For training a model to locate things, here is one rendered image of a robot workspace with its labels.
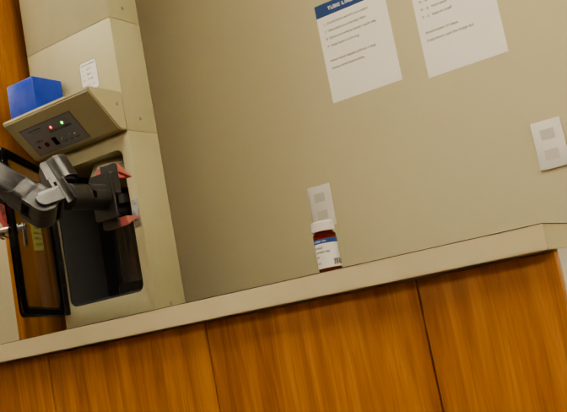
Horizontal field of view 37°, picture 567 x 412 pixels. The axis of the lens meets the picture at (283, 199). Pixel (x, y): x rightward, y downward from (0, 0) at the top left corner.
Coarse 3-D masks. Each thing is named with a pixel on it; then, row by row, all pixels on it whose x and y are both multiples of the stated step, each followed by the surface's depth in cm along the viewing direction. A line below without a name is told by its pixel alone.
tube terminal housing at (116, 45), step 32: (96, 32) 219; (128, 32) 222; (32, 64) 232; (64, 64) 225; (96, 64) 219; (128, 64) 219; (128, 96) 216; (128, 128) 213; (96, 160) 221; (128, 160) 212; (160, 160) 220; (160, 192) 217; (160, 224) 214; (160, 256) 211; (160, 288) 209; (96, 320) 217
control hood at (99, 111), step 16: (64, 96) 209; (80, 96) 206; (96, 96) 206; (112, 96) 211; (32, 112) 215; (48, 112) 213; (80, 112) 210; (96, 112) 209; (112, 112) 209; (16, 128) 220; (96, 128) 212; (112, 128) 211; (80, 144) 218
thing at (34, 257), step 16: (0, 160) 197; (32, 176) 217; (16, 224) 198; (32, 240) 207; (48, 240) 220; (32, 256) 205; (48, 256) 217; (16, 272) 193; (32, 272) 203; (48, 272) 215; (16, 288) 192; (32, 288) 201; (48, 288) 213; (32, 304) 199; (48, 304) 210
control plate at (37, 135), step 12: (48, 120) 215; (60, 120) 214; (72, 120) 212; (24, 132) 220; (36, 132) 219; (48, 132) 218; (60, 132) 216; (72, 132) 215; (84, 132) 214; (36, 144) 222; (60, 144) 220
